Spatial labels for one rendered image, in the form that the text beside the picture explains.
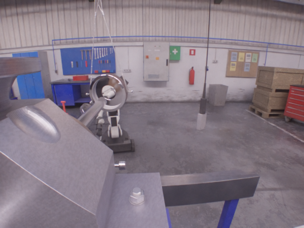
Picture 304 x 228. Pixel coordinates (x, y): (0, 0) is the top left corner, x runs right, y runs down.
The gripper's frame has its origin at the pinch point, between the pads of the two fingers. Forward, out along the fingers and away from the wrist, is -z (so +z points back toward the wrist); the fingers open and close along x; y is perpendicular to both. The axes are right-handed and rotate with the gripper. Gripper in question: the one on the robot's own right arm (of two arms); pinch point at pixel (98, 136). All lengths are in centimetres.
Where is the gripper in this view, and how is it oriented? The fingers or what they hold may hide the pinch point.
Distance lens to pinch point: 228.9
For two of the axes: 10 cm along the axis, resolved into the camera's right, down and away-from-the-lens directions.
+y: 8.6, -3.4, -3.8
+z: -0.7, -8.2, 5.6
